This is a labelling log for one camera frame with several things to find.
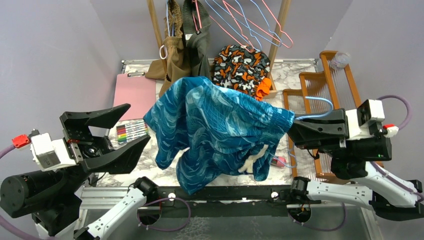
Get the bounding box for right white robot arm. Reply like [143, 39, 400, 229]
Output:
[287, 106, 424, 221]

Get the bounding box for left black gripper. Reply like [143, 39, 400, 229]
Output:
[57, 103, 152, 196]

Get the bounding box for orange camo shorts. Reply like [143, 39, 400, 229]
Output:
[211, 45, 272, 101]

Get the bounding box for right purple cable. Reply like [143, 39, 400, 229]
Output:
[370, 95, 424, 203]

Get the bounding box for purple cable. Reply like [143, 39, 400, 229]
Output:
[370, 95, 424, 203]
[0, 144, 57, 240]

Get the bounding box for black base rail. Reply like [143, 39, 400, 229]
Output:
[135, 184, 322, 220]

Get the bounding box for light blue wire hanger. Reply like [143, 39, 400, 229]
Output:
[268, 96, 335, 169]

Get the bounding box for blue patterned shorts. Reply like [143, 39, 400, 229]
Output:
[143, 76, 295, 195]

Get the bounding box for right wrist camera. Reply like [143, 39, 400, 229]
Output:
[345, 99, 400, 141]

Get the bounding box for wooden drying rack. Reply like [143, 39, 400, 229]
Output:
[282, 50, 385, 183]

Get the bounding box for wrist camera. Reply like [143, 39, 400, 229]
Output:
[12, 129, 77, 172]
[345, 99, 400, 141]

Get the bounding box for marker set pack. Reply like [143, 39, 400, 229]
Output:
[115, 119, 148, 145]

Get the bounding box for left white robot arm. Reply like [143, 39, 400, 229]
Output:
[0, 103, 159, 240]

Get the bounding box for tan brown shorts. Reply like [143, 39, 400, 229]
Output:
[145, 0, 191, 97]

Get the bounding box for pink capped pencil tube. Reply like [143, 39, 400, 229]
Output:
[270, 156, 287, 168]

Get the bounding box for pink clipboard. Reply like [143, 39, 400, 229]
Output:
[113, 73, 156, 121]

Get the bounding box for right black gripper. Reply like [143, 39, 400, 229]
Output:
[276, 107, 351, 159]

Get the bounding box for dark green shorts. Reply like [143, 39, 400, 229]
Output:
[181, 0, 212, 80]

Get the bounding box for wooden hanger stand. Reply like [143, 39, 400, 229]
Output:
[147, 0, 293, 80]

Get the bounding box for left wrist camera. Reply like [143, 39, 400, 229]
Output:
[12, 129, 77, 172]

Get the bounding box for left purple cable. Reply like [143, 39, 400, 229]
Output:
[0, 144, 57, 240]

